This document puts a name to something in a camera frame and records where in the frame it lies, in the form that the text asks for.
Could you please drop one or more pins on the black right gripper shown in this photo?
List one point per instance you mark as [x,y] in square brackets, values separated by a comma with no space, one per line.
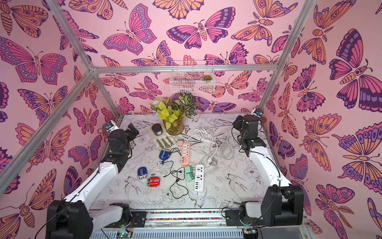
[238,123]

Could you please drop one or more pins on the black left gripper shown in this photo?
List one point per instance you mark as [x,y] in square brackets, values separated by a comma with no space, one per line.
[133,130]

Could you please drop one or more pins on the pink power strip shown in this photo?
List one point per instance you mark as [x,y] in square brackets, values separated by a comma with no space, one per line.
[185,157]

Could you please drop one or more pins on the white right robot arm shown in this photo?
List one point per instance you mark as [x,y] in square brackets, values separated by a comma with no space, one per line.
[283,202]

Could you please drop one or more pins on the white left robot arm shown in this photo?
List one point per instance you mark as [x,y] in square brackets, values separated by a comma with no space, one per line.
[72,217]

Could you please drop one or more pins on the small black jar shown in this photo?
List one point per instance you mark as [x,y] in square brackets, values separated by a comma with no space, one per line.
[157,129]

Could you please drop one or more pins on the potted green artificial plant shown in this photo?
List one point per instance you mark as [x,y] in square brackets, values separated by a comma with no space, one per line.
[174,109]

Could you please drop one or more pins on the small plant in basket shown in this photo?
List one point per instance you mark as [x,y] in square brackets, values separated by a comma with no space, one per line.
[207,78]

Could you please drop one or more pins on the white power strip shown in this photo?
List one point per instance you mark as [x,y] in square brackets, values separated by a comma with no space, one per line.
[199,178]

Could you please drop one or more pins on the green power adapter cube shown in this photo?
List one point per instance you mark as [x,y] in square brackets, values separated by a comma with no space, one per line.
[189,177]

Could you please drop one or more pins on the white wire wall basket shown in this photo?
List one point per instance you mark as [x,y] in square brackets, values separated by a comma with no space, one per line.
[186,76]

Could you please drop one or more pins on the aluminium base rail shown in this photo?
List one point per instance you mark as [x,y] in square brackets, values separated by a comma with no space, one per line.
[192,224]

